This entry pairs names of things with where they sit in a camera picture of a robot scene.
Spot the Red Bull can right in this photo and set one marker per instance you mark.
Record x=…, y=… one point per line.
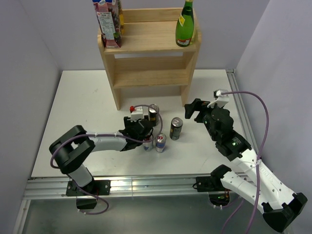
x=160, y=142

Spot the red bull can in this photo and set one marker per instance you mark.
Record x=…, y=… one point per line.
x=148, y=144
x=160, y=142

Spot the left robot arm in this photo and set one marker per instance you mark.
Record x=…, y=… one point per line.
x=71, y=149

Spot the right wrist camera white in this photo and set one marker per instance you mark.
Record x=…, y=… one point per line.
x=220, y=99

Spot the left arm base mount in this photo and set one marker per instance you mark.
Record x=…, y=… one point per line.
x=88, y=196

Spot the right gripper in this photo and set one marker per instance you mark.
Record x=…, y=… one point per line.
x=197, y=105

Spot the green bottle yellow label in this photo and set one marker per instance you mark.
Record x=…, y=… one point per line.
x=185, y=25

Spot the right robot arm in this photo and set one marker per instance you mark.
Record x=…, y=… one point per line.
x=278, y=204

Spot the yellow juice carton behind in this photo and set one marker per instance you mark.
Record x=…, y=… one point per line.
x=121, y=17

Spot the red grape juice carton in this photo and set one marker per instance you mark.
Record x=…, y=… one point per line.
x=107, y=12

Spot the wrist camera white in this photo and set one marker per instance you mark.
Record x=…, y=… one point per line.
x=220, y=99
x=136, y=113

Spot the wooden two-tier shelf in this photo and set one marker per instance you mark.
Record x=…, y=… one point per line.
x=149, y=55

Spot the aluminium front rail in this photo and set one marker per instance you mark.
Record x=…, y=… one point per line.
x=121, y=186

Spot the aluminium side rail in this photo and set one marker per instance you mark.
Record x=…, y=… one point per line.
x=243, y=117

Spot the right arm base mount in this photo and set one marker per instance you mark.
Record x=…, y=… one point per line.
x=218, y=195

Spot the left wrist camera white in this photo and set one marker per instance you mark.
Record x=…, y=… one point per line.
x=136, y=113

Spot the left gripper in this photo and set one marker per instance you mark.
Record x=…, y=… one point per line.
x=128, y=123

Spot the Red Bull can left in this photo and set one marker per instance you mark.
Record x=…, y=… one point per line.
x=148, y=144

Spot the black can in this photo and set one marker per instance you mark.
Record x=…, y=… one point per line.
x=152, y=114
x=175, y=128

